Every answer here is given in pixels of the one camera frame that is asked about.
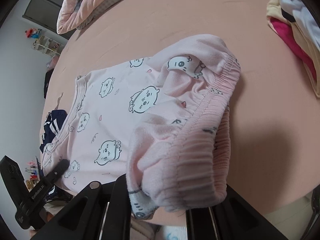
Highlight pink cartoon pajama pants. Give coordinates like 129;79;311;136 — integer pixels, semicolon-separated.
41;34;240;219

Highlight pile of folded clothes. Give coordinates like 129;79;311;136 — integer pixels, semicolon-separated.
266;0;319;97

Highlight navy striped garment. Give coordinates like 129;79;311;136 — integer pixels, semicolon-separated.
40;109;67;153

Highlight fluffy cartoon pajama leg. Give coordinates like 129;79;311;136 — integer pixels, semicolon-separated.
130;219;188;240

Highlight black backpack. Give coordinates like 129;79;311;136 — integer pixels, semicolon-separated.
43;69;54;99

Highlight pink bed sheet mattress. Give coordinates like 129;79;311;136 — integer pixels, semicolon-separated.
41;0;319;225

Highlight white shelf rack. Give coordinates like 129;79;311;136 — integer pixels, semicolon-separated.
33;35;63;57

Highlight colourful plush toy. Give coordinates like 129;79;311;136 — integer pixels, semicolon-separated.
25;28;42;39

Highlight grey door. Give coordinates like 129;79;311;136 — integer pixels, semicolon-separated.
22;0;63;34

